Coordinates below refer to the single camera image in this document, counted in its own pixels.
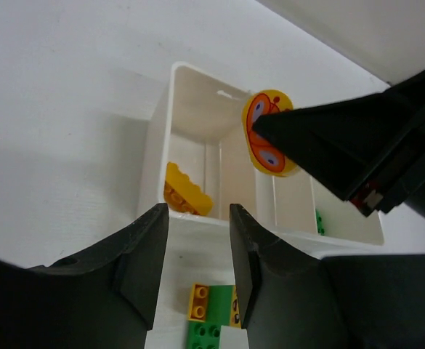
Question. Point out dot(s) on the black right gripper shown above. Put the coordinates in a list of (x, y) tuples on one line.
[(368, 151)]

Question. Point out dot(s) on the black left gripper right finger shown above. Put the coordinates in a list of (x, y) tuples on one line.
[(288, 299)]

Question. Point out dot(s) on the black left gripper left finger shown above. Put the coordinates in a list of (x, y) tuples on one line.
[(104, 296)]

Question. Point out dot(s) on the yellow and green lego stack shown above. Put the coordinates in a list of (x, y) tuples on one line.
[(210, 308)]

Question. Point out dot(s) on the small green lego brick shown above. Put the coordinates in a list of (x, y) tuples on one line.
[(319, 223)]

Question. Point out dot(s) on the yellow lego brick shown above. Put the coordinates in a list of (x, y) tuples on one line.
[(182, 195)]

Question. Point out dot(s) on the white three-compartment container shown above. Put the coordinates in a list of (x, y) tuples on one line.
[(197, 125)]

